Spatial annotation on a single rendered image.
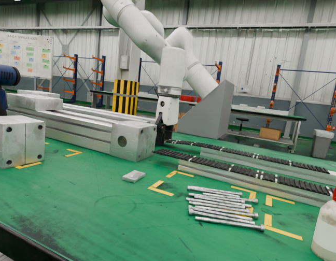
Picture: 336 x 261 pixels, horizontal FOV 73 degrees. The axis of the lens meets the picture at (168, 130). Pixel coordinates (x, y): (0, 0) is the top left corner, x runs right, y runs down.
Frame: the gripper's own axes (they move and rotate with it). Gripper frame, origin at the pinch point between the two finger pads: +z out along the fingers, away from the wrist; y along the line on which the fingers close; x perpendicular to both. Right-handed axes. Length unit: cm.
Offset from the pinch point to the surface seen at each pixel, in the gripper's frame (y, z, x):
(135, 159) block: -24.0, 2.1, -3.7
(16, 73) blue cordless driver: -32, -17, 35
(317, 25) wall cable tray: 716, -251, -95
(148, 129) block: -19.4, -5.8, -3.9
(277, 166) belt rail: -2.0, 1.0, -38.4
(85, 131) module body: -24.1, -2.2, 14.5
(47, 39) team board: 306, -108, 477
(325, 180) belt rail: -2, 2, -51
